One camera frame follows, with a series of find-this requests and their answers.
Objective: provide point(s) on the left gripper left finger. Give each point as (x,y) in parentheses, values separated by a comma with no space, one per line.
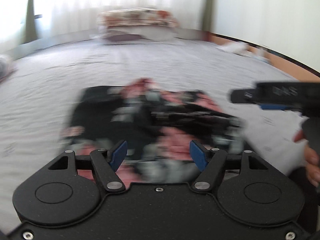
(105,163)

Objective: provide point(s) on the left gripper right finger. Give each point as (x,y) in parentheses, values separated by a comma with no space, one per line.
(211,164)

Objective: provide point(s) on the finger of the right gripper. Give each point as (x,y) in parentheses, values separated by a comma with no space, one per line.
(271,107)

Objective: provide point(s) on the black floral pants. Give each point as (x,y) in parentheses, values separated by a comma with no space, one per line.
(158,126)

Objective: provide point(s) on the person right hand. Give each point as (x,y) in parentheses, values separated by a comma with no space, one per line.
(311,165)

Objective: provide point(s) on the white crumpled cloth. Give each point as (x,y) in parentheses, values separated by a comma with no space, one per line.
(233,47)

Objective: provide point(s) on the white bed sheet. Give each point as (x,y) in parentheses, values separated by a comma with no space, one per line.
(38,99)

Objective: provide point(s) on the green curtain right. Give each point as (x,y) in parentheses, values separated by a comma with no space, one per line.
(208,15)

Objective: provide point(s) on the green curtain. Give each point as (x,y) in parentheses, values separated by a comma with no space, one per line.
(208,15)
(29,30)

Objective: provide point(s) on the white lavender pillow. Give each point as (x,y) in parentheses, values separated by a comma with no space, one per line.
(135,33)

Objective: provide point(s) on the green curtain left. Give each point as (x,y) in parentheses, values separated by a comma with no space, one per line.
(29,30)

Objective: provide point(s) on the floral pillow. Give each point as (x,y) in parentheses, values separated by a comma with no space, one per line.
(137,17)

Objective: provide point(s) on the white sheer curtain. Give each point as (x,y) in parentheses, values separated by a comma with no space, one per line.
(60,17)

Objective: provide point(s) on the wooden bed frame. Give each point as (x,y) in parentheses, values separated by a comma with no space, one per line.
(280,61)

